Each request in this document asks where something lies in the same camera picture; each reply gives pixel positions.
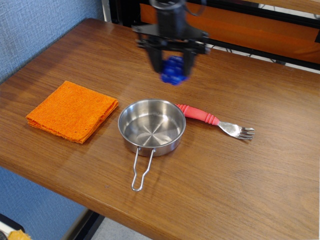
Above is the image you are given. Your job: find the yellow object at floor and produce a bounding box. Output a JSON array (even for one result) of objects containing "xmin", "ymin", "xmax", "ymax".
[{"xmin": 0, "ymin": 214, "xmax": 32, "ymax": 240}]

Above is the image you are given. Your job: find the blue toy grape bunch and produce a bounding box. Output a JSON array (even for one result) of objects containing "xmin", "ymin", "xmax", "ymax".
[{"xmin": 160, "ymin": 55, "xmax": 188, "ymax": 86}]

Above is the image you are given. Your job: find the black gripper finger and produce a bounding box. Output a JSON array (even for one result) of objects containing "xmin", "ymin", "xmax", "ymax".
[
  {"xmin": 146, "ymin": 46, "xmax": 163, "ymax": 73},
  {"xmin": 183, "ymin": 49, "xmax": 197, "ymax": 77}
]

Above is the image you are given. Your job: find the folded orange cloth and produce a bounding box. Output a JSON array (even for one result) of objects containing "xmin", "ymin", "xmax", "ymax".
[{"xmin": 26, "ymin": 81, "xmax": 119, "ymax": 144}]

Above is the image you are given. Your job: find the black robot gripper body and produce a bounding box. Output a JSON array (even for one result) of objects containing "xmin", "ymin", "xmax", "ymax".
[{"xmin": 132, "ymin": 0, "xmax": 208, "ymax": 55}]

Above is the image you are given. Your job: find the black table leg frame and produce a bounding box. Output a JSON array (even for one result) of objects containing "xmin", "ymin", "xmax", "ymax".
[{"xmin": 61, "ymin": 208, "xmax": 105, "ymax": 240}]

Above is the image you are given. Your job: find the black cable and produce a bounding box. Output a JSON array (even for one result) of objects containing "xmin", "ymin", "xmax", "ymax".
[{"xmin": 149, "ymin": 0, "xmax": 208, "ymax": 17}]

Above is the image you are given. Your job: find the small steel pan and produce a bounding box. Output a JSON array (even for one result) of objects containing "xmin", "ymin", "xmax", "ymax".
[{"xmin": 117, "ymin": 98, "xmax": 186, "ymax": 192}]

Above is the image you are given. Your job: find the orange board with black frame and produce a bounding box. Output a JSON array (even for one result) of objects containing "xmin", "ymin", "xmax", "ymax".
[{"xmin": 109, "ymin": 0, "xmax": 320, "ymax": 70}]

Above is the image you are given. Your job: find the fork with red handle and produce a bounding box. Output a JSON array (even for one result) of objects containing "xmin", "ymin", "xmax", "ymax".
[{"xmin": 176, "ymin": 104, "xmax": 255, "ymax": 140}]

